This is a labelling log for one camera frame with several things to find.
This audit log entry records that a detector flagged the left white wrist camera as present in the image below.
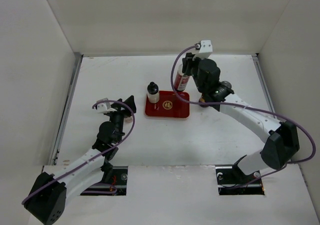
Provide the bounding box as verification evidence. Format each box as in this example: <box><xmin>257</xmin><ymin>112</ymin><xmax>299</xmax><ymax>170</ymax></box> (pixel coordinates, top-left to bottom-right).
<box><xmin>95</xmin><ymin>98</ymin><xmax>115</xmax><ymax>114</ymax></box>

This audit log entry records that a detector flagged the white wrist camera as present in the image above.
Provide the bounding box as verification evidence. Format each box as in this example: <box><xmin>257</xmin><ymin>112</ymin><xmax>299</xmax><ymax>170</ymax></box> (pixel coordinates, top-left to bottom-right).
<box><xmin>194</xmin><ymin>40</ymin><xmax>213</xmax><ymax>59</ymax></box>
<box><xmin>95</xmin><ymin>98</ymin><xmax>115</xmax><ymax>114</ymax></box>

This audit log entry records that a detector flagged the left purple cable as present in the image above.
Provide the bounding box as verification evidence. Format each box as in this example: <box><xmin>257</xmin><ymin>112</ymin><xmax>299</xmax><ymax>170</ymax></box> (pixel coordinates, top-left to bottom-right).
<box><xmin>21</xmin><ymin>100</ymin><xmax>136</xmax><ymax>206</ymax></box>

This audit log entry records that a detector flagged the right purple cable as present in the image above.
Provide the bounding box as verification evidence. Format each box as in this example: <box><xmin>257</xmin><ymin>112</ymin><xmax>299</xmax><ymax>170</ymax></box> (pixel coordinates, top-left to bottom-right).
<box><xmin>170</xmin><ymin>44</ymin><xmax>317</xmax><ymax>190</ymax></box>

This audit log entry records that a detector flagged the grinder jar dark lid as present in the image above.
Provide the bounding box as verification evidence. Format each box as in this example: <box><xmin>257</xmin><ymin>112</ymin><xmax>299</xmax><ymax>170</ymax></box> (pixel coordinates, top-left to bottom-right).
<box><xmin>221</xmin><ymin>80</ymin><xmax>232</xmax><ymax>89</ymax></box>

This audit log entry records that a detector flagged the red lacquer tray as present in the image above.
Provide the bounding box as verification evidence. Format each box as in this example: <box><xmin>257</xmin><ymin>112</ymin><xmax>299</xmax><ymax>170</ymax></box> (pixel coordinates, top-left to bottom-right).
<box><xmin>144</xmin><ymin>90</ymin><xmax>190</xmax><ymax>119</ymax></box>

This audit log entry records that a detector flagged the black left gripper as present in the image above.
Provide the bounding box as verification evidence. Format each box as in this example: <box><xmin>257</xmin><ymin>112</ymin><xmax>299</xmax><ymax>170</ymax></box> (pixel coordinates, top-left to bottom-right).
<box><xmin>107</xmin><ymin>95</ymin><xmax>135</xmax><ymax>143</ymax></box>

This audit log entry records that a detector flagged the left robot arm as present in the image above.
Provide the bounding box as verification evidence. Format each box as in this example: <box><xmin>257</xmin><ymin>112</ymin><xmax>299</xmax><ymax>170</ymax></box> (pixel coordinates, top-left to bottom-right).
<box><xmin>21</xmin><ymin>95</ymin><xmax>137</xmax><ymax>225</ymax></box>

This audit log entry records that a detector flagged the red label tall bottle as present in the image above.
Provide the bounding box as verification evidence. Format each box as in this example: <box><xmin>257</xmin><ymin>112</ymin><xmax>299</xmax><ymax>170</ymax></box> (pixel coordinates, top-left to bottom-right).
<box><xmin>173</xmin><ymin>64</ymin><xmax>190</xmax><ymax>92</ymax></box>

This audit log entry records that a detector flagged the purple cable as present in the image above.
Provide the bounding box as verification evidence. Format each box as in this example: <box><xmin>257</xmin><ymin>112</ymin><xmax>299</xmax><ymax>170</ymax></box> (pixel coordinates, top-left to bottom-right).
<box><xmin>170</xmin><ymin>44</ymin><xmax>317</xmax><ymax>190</ymax></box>
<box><xmin>21</xmin><ymin>100</ymin><xmax>136</xmax><ymax>206</ymax></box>

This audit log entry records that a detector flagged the small jar white lid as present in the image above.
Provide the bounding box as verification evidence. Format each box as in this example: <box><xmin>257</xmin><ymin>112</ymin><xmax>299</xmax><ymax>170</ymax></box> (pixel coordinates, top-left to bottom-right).
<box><xmin>125</xmin><ymin>117</ymin><xmax>133</xmax><ymax>123</ymax></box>

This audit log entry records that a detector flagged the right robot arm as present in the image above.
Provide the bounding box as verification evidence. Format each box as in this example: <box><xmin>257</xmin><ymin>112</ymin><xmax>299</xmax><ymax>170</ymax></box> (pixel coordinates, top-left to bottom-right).
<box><xmin>182</xmin><ymin>52</ymin><xmax>300</xmax><ymax>183</ymax></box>

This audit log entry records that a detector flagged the amber orange label bottle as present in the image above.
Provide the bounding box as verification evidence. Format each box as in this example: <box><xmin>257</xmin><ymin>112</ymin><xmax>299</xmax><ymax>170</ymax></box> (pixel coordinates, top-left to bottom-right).
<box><xmin>198</xmin><ymin>96</ymin><xmax>208</xmax><ymax>108</ymax></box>

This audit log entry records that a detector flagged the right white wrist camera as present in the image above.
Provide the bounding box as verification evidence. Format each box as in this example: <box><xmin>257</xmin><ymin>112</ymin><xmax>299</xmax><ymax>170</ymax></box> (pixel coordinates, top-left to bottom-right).
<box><xmin>194</xmin><ymin>40</ymin><xmax>213</xmax><ymax>59</ymax></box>

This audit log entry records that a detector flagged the white bottle black cap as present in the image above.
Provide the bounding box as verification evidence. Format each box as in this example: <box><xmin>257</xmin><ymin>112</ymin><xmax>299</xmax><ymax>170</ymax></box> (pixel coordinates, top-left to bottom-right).
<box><xmin>147</xmin><ymin>81</ymin><xmax>160</xmax><ymax>104</ymax></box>

